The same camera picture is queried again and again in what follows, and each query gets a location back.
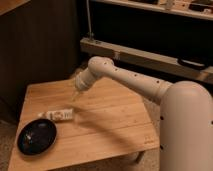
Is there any small white labelled bottle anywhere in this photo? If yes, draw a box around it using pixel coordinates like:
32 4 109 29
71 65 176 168
38 109 73 122

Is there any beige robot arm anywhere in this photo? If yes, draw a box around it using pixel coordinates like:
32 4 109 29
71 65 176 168
75 56 213 171

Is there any light wooden table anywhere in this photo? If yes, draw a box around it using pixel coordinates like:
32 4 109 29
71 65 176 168
8 78 159 171

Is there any long wooden shelf beam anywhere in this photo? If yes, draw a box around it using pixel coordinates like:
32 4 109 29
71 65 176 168
80 38 213 84

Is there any metal vertical pole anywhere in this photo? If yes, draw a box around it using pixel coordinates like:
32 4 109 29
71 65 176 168
86 0 94 41

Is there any black flat object on beam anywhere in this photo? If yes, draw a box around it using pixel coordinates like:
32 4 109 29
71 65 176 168
177 58 210 70

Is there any upper wooden shelf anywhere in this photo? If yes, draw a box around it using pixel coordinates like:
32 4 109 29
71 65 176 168
93 0 213 21

